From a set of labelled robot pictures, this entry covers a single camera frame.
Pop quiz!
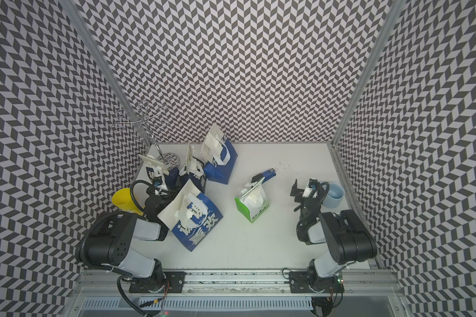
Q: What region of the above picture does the blue black stapler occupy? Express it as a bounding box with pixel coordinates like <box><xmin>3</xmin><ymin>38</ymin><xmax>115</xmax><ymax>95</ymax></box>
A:
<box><xmin>251</xmin><ymin>169</ymin><xmax>276</xmax><ymax>183</ymax></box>

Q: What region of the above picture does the green white bag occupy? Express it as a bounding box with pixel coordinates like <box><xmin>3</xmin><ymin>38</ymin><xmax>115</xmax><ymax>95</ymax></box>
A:
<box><xmin>235</xmin><ymin>182</ymin><xmax>270</xmax><ymax>223</ymax></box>

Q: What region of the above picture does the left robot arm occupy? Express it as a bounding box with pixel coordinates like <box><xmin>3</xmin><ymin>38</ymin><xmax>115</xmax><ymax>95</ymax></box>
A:
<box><xmin>75</xmin><ymin>181</ymin><xmax>177</xmax><ymax>293</ymax></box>

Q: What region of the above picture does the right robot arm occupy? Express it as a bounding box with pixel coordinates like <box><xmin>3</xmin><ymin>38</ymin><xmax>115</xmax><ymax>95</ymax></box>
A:
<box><xmin>288</xmin><ymin>178</ymin><xmax>378</xmax><ymax>295</ymax></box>

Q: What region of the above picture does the light blue mug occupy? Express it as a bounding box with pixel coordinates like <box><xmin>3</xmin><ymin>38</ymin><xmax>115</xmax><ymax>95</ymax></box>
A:
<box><xmin>323</xmin><ymin>182</ymin><xmax>345</xmax><ymax>209</ymax></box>

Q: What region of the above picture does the yellow plastic cup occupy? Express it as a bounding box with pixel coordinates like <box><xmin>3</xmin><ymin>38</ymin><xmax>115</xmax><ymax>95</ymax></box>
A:
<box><xmin>112</xmin><ymin>188</ymin><xmax>144</xmax><ymax>215</ymax></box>

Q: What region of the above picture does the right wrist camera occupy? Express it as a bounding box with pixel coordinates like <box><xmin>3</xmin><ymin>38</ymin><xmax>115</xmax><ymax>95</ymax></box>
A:
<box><xmin>302</xmin><ymin>178</ymin><xmax>319</xmax><ymax>198</ymax></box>

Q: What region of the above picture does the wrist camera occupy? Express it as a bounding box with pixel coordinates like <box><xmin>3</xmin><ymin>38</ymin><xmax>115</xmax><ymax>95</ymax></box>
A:
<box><xmin>152</xmin><ymin>176</ymin><xmax>169</xmax><ymax>195</ymax></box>
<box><xmin>302</xmin><ymin>178</ymin><xmax>319</xmax><ymax>198</ymax></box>

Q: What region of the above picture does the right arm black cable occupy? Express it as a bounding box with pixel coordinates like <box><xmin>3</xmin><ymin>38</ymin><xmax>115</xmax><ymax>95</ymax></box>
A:
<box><xmin>294</xmin><ymin>181</ymin><xmax>331</xmax><ymax>211</ymax></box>

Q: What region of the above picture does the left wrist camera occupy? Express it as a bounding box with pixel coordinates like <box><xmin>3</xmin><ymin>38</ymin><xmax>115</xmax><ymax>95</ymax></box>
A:
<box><xmin>152</xmin><ymin>176</ymin><xmax>169</xmax><ymax>195</ymax></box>

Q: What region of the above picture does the metal wire mug tree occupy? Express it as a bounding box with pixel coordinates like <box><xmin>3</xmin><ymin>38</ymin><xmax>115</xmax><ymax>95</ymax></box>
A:
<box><xmin>115</xmin><ymin>100</ymin><xmax>180</xmax><ymax>170</ymax></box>

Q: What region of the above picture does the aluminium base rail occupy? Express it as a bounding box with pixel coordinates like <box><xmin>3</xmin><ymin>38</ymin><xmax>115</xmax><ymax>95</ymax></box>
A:
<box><xmin>62</xmin><ymin>269</ymin><xmax>411</xmax><ymax>316</ymax></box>

